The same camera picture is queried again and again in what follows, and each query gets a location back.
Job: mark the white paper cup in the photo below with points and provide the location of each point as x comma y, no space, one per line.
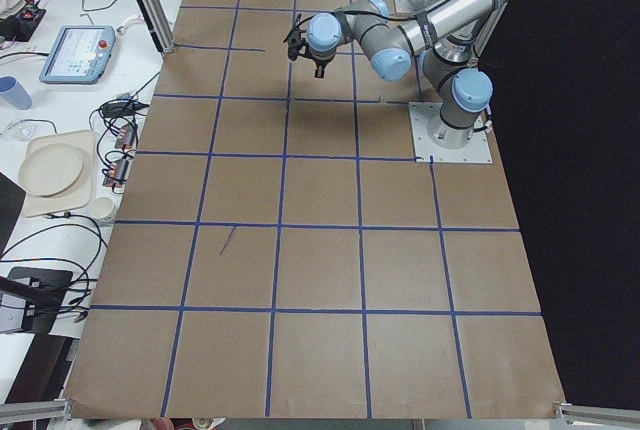
103,210

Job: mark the aluminium frame post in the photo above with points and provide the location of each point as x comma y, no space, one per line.
147,0

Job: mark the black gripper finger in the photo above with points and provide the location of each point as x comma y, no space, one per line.
320,67

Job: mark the beige round plate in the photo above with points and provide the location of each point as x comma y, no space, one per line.
50,170

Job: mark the blue plastic cup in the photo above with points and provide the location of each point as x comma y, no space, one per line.
14,94

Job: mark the beige tray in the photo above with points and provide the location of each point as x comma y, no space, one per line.
78,194

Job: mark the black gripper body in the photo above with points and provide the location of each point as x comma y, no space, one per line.
318,62

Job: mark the near teach pendant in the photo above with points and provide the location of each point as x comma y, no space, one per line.
79,55

